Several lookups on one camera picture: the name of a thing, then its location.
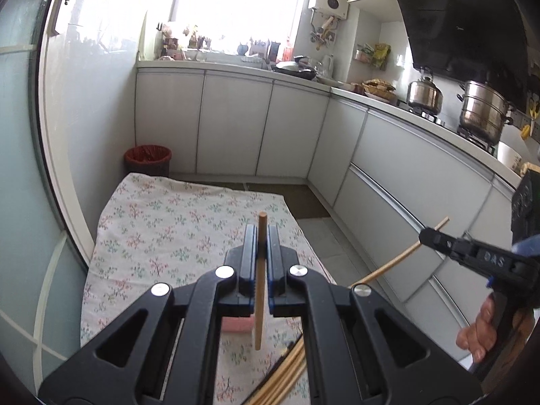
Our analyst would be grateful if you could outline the knife block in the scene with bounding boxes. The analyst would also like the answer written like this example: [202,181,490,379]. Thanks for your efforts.
[248,37,282,62]

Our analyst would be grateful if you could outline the woven basket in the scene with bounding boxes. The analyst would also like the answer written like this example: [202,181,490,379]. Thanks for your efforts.
[362,78,398,101]

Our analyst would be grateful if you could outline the steel kettle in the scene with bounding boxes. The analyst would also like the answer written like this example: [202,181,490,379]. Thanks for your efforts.
[406,66,444,115]

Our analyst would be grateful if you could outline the window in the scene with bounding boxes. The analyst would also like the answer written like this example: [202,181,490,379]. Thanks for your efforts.
[70,0,311,55]

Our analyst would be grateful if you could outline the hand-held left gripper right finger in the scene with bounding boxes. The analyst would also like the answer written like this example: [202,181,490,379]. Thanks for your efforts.
[268,224,482,405]

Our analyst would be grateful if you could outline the wall rack with packets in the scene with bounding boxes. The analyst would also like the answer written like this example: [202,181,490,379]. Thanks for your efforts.
[353,42,392,71]

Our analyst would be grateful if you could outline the gas stove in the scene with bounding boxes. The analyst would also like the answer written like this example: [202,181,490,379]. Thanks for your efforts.
[399,100,501,155]

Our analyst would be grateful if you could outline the round wooden chopstick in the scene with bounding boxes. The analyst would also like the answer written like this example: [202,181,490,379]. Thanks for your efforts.
[254,212,268,351]

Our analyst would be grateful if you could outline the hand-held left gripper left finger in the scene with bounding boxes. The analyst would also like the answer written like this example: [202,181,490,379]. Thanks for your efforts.
[38,224,259,405]

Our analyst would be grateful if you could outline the white kitchen cabinets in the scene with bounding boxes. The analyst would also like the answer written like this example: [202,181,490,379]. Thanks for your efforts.
[136,61,528,363]

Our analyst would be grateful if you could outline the pink chopstick holder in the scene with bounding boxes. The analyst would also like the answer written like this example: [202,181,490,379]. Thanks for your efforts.
[221,316,254,335]

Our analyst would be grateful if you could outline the steel steamer pot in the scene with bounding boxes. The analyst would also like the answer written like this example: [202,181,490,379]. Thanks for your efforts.
[457,79,515,146]

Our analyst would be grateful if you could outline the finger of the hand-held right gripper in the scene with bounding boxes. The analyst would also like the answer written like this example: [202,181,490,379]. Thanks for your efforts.
[419,226,524,281]

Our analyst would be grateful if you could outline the windowsill ornaments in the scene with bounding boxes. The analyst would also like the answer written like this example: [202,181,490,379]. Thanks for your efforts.
[155,22,249,62]

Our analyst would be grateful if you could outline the black wok with lid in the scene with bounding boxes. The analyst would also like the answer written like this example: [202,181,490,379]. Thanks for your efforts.
[271,56,318,82]

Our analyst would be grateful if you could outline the water heater pipes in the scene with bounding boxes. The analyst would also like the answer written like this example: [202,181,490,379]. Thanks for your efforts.
[310,7,339,52]

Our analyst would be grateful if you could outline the yellow hanging utensils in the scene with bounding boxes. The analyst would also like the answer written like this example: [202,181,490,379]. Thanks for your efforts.
[520,98,540,141]

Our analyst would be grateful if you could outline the person's right hand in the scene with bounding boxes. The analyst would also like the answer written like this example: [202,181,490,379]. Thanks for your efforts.
[456,294,497,363]

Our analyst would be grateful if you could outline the light bamboo chopstick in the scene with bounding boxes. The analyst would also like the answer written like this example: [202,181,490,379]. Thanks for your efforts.
[351,218,450,286]

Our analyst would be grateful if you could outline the frosted glass door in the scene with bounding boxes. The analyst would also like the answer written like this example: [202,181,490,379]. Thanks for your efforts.
[0,0,100,393]

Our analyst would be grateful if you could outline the red trash bin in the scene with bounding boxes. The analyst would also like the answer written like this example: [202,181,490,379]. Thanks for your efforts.
[124,144,172,179]

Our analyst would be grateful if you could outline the black range hood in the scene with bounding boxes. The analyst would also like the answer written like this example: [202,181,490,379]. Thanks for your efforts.
[391,0,531,91]

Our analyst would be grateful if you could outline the floral table cloth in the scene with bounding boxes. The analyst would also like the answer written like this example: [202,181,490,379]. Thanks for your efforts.
[80,172,338,405]

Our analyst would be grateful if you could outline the white bowl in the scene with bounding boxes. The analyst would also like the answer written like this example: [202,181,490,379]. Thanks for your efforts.
[497,140,526,174]

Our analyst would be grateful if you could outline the bundle of wooden chopsticks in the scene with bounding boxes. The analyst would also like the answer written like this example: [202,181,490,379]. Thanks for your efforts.
[248,348,302,405]

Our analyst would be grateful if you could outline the white cutting board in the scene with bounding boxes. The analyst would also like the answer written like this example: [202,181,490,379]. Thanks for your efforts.
[138,9,164,62]

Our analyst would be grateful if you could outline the dark chopstick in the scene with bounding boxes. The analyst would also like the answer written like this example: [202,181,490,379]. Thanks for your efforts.
[266,340,298,389]

